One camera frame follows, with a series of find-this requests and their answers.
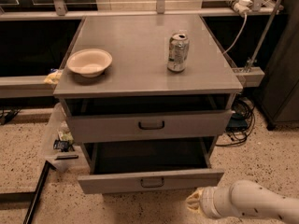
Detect white and yellow gripper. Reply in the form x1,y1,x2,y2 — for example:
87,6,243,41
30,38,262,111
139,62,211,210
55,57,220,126
186,187,221,219

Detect grey drawer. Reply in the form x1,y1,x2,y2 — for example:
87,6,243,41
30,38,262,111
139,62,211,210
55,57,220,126
78,138,224,194
66,110,232,143

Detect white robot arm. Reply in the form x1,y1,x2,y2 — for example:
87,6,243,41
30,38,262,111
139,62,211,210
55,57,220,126
186,180,299,224

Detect grey metal drawer cabinet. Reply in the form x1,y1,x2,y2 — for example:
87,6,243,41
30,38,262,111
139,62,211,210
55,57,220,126
54,15,242,164

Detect grey top drawer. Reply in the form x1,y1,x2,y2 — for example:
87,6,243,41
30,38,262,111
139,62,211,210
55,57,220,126
66,110,232,143

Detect dark grey cabinet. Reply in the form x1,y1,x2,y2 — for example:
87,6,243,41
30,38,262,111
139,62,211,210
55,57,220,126
254,0,299,131

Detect clear plastic bag with snacks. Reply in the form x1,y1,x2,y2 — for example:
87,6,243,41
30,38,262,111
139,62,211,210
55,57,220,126
40,104,79,172

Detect silver soda can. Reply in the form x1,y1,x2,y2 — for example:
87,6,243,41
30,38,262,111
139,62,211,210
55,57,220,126
167,33,190,73

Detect white paper bowl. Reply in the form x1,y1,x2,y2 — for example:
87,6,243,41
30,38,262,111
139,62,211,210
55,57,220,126
66,49,112,77

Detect yellow chip bag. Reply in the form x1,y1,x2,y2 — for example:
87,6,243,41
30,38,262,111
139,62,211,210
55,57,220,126
44,69,63,85

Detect white power strip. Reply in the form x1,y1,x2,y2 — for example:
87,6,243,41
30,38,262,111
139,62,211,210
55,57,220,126
224,0,252,17

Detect black cable bundle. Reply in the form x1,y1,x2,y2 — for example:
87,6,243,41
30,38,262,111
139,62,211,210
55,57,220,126
215,96,256,147

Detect white power cable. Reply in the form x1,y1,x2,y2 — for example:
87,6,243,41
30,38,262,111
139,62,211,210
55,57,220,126
222,12,249,55

